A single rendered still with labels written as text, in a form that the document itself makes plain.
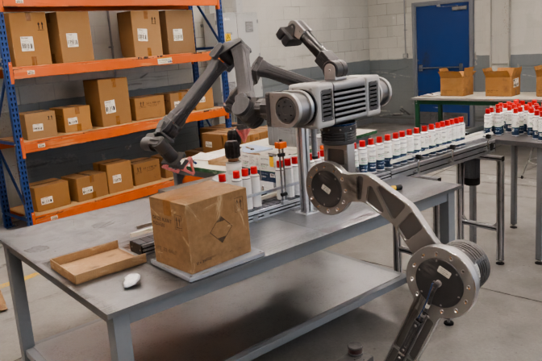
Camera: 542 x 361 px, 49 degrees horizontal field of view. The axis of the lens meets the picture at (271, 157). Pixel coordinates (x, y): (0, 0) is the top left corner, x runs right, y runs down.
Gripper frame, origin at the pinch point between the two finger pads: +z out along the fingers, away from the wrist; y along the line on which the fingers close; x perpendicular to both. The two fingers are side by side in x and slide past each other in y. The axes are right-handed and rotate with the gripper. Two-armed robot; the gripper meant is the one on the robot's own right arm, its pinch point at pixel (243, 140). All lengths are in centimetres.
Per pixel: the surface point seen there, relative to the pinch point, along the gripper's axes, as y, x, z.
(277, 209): 0.6, 23.6, 32.7
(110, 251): 83, 5, 35
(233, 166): 3.5, -6.6, 13.7
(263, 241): 32, 49, 35
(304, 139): -9.9, 35.0, -2.1
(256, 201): 10.9, 19.7, 26.7
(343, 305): -36, 29, 96
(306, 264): -66, -30, 96
